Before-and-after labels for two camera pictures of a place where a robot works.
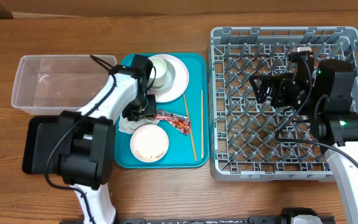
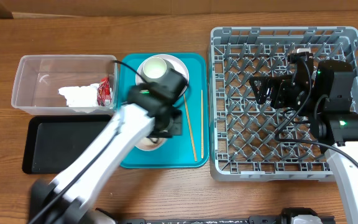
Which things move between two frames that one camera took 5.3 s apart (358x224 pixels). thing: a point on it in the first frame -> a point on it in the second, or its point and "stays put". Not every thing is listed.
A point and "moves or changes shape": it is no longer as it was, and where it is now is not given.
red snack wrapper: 181,123 moves or changes shape
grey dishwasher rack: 243,131 stays put
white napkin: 128,127 moves or changes shape
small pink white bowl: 149,143 moves or changes shape
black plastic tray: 42,134 stays put
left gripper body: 146,104 -> 174,127
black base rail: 205,220 stays put
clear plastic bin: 50,84 stays put
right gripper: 274,91 stays put
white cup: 160,67 stays put
